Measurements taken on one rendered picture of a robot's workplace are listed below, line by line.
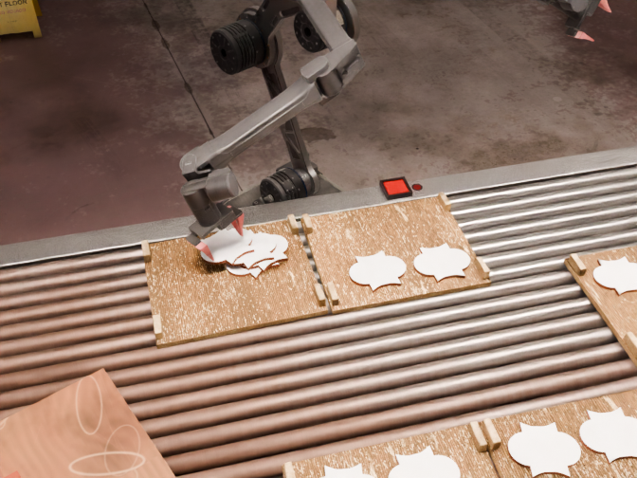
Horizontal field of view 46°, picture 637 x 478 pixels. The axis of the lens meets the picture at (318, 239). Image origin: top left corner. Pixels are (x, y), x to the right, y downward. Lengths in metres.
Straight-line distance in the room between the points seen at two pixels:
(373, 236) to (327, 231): 0.12
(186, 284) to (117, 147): 2.24
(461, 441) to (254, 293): 0.61
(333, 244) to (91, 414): 0.78
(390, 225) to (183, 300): 0.59
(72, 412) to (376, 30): 3.88
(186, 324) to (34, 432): 0.44
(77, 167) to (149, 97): 0.71
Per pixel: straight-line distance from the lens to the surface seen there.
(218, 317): 1.82
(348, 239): 1.99
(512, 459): 1.62
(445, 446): 1.61
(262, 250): 1.92
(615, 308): 1.95
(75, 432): 1.55
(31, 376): 1.83
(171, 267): 1.95
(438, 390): 1.71
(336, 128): 4.08
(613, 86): 4.75
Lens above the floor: 2.28
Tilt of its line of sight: 42 degrees down
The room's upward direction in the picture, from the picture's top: straight up
